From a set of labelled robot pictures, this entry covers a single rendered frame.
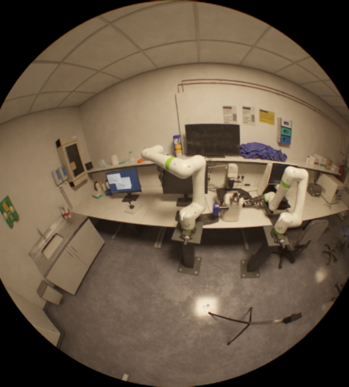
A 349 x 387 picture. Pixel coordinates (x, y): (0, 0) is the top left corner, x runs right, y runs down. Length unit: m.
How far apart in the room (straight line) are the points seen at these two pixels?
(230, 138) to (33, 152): 2.90
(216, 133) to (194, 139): 0.30
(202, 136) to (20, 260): 3.22
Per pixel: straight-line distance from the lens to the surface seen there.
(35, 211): 2.32
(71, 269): 2.10
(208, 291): 1.72
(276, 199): 1.30
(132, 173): 1.62
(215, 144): 1.59
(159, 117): 1.91
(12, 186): 2.26
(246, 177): 2.00
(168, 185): 1.40
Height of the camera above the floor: 1.67
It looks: 31 degrees down
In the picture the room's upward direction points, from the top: 8 degrees counter-clockwise
